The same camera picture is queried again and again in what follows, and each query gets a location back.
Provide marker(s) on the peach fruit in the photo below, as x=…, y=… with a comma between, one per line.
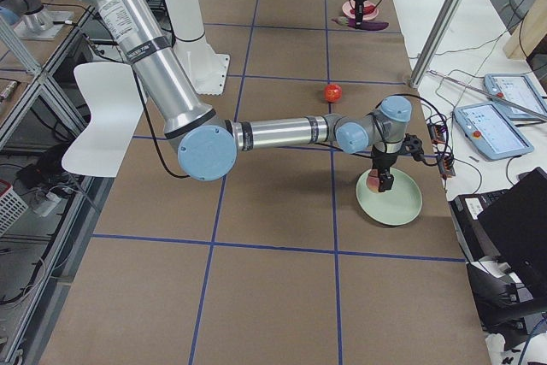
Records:
x=372, y=181

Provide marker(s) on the purple eggplant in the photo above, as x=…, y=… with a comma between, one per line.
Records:
x=371, y=26

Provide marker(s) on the red chili pepper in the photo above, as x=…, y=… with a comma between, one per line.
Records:
x=367, y=10

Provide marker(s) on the third robot arm grey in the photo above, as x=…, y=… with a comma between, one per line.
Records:
x=32, y=20

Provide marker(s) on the pink plate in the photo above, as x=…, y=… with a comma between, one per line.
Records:
x=350, y=4

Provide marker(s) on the light green plate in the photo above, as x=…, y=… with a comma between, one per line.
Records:
x=398, y=206

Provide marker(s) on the near blue teach pendant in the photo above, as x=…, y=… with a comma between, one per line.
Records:
x=491, y=132

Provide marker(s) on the blue teach pendant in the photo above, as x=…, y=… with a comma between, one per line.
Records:
x=516, y=88
x=491, y=132

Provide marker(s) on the black laptop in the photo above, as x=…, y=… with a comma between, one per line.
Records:
x=508, y=224

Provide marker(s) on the far blue teach pendant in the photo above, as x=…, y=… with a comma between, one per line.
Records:
x=516, y=88

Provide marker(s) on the white chair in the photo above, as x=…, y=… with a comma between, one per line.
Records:
x=111, y=94

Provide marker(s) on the white basket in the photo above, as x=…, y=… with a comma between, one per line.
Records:
x=12, y=207

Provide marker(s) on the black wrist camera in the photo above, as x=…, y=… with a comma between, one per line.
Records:
x=412, y=146

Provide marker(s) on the aluminium frame post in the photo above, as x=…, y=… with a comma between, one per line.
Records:
x=433, y=41

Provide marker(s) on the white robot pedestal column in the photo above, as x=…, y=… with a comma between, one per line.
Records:
x=205, y=68

